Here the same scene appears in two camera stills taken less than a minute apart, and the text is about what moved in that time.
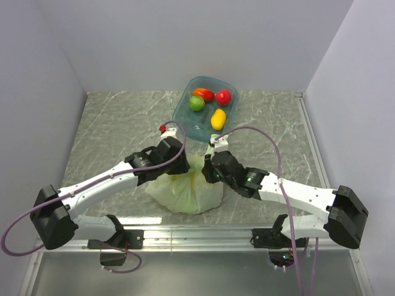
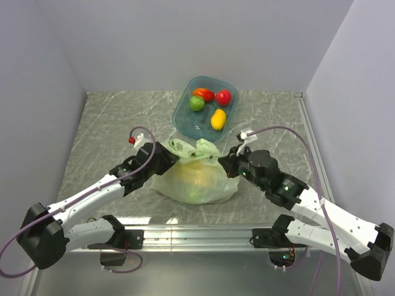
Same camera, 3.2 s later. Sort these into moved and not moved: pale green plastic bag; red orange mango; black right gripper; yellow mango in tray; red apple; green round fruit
Moved: pale green plastic bag; black right gripper
Not moved: green round fruit; red orange mango; yellow mango in tray; red apple
